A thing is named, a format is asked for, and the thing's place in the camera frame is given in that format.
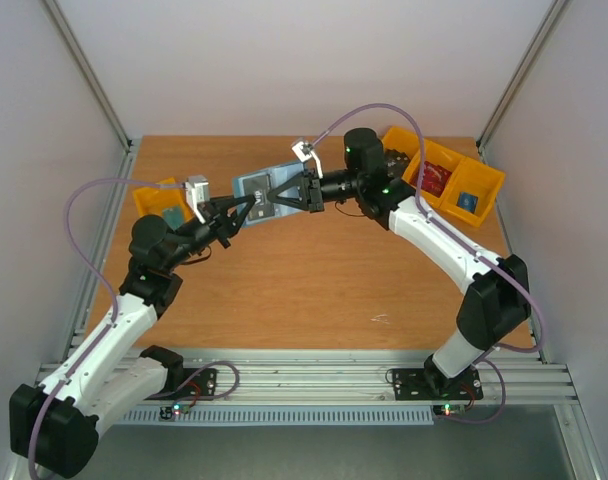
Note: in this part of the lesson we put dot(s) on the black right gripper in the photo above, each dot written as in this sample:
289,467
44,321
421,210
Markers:
312,190

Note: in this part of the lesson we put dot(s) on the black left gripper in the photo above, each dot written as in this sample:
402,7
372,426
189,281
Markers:
225,224

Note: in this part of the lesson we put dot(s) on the black VIP credit card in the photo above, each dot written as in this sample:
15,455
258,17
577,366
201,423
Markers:
258,186

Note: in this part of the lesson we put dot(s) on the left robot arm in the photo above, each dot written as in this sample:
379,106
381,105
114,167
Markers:
58,423

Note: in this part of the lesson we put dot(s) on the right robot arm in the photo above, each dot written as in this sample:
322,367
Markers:
494,289

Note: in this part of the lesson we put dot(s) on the green card in small bin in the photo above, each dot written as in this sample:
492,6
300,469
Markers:
173,216

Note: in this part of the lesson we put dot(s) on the red cards in bin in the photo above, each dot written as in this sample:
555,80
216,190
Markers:
435,178

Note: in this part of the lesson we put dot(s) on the blue card in bin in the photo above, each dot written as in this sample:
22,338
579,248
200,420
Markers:
467,202

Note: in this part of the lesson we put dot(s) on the small yellow bin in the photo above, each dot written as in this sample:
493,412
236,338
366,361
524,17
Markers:
152,201

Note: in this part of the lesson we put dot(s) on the black items in bin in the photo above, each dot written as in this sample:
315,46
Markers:
396,162

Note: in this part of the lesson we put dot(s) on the yellow three-compartment bin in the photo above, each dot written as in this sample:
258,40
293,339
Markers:
452,182

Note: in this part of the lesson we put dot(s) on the left circuit board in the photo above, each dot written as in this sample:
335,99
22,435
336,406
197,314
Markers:
175,411

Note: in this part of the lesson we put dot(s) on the circuit board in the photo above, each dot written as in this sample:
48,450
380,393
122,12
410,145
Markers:
175,411
449,409

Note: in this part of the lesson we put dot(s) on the right circuit board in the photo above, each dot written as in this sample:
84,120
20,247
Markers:
449,409

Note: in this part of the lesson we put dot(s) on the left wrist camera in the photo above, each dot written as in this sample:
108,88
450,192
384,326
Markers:
197,193

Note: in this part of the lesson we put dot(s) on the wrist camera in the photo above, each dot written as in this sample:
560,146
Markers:
197,193
304,151

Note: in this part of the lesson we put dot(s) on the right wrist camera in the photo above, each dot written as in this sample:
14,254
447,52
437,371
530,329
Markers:
304,151

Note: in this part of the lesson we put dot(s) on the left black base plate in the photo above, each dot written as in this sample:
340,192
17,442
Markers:
193,384

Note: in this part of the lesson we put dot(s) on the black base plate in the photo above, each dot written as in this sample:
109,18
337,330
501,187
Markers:
410,384
193,384

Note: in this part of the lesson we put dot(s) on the grey slotted cable duct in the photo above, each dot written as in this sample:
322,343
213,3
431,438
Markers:
264,416

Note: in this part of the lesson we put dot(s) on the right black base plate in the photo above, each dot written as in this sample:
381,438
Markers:
410,384

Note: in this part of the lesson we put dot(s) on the aluminium frame rail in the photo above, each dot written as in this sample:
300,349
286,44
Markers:
347,377

